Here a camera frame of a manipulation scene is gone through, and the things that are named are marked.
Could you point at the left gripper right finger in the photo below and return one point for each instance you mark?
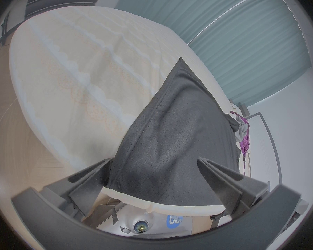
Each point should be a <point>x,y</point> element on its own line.
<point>219,183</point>

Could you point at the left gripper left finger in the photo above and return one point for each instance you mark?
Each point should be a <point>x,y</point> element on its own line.
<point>88,189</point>

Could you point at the black T-shirt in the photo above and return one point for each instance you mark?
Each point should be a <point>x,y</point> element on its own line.
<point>172,126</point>

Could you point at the bed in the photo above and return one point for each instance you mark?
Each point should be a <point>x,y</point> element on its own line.
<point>80,61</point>

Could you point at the purple satin garment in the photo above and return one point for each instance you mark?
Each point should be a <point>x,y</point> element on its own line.
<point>244,143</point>

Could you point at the grey garment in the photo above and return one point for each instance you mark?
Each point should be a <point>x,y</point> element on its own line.
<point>241,131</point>

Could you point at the grey bedside table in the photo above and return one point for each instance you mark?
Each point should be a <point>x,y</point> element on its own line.
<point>241,107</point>

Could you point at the blue-green curtain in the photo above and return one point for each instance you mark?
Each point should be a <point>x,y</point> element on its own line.
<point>185,6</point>
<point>255,56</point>

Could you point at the black dressing table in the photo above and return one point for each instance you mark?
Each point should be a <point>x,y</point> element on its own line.
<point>4,30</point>

